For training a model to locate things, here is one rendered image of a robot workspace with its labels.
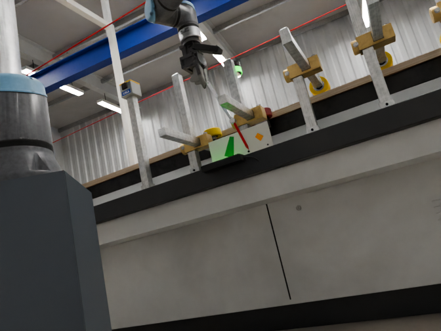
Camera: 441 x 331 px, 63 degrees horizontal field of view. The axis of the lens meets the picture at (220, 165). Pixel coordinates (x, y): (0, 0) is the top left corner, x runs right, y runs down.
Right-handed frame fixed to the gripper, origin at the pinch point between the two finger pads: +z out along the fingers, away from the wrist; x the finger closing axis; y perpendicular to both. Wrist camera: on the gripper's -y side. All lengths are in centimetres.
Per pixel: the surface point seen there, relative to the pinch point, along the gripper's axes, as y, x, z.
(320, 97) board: -37.5, -26.5, 12.5
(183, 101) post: 14.6, -6.2, -0.2
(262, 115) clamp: -17.9, -5.4, 18.6
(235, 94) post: -9.2, -6.1, 6.2
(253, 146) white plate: -11.6, -5.4, 28.6
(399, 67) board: -68, -26, 12
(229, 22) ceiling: 158, -548, -394
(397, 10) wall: -169, -736, -354
